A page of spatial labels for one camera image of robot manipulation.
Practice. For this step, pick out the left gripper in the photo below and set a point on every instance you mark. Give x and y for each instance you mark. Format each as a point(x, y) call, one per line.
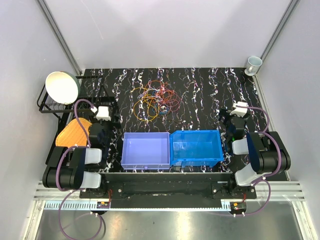
point(116, 124)

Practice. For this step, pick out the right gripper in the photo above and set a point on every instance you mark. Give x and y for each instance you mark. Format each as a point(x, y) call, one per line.
point(225, 112)

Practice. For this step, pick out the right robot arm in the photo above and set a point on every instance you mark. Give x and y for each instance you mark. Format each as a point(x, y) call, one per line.
point(267, 153)

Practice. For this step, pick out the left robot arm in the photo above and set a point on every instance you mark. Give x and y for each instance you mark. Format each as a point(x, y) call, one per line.
point(67, 168)

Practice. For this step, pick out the purple plastic bin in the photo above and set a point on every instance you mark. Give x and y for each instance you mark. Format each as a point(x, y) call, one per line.
point(146, 151)

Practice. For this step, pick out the orange woven plate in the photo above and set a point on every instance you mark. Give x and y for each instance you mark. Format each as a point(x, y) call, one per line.
point(71, 135)

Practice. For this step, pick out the blue plastic bin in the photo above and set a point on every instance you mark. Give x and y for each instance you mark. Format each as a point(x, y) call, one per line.
point(195, 148)

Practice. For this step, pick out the white bowl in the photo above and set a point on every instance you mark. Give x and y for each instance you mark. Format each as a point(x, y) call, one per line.
point(62, 87)

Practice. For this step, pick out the white mug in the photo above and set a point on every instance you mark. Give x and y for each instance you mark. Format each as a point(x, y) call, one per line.
point(252, 66)

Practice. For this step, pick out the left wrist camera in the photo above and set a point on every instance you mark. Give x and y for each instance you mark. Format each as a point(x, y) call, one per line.
point(103, 113)

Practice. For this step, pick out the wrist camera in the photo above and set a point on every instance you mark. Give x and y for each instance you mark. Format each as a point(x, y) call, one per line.
point(103, 113)
point(239, 109)

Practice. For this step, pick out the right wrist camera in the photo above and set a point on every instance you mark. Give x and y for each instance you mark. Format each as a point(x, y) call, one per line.
point(239, 109)

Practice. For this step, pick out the black wire dish rack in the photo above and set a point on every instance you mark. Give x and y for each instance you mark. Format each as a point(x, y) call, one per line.
point(92, 88)

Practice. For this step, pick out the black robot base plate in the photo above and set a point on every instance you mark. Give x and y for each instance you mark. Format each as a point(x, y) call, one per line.
point(159, 191)

